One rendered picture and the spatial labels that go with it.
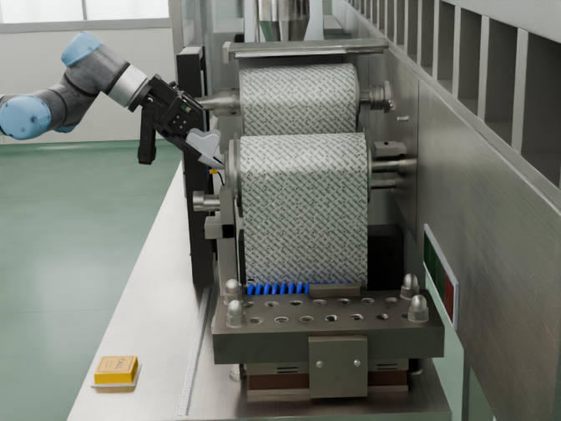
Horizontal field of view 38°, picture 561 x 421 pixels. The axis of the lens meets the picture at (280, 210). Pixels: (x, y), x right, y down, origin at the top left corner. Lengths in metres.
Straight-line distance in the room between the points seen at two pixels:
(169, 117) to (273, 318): 0.42
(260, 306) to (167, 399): 0.23
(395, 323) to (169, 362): 0.46
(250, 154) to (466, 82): 0.53
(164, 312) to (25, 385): 1.76
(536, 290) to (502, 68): 0.30
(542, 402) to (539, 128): 0.27
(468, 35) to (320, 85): 0.66
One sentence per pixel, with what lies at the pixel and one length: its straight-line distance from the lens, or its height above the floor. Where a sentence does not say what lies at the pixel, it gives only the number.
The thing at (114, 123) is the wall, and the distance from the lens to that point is 7.33.
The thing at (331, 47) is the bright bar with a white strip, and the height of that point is 1.45.
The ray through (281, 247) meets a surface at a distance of 1.57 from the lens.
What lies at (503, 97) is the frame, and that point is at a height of 1.48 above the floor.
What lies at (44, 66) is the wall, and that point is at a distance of 7.38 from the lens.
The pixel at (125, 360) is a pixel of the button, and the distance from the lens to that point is 1.60.
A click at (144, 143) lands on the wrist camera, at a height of 1.31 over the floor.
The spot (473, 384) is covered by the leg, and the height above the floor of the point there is 0.72.
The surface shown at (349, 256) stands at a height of 1.09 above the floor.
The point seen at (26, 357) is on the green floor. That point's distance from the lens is 3.75.
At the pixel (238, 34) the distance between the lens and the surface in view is 2.52.
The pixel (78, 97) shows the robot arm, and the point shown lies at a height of 1.40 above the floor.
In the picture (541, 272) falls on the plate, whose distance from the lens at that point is 0.78.
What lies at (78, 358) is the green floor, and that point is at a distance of 3.67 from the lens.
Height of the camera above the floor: 1.67
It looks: 18 degrees down
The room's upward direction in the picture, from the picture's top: 2 degrees counter-clockwise
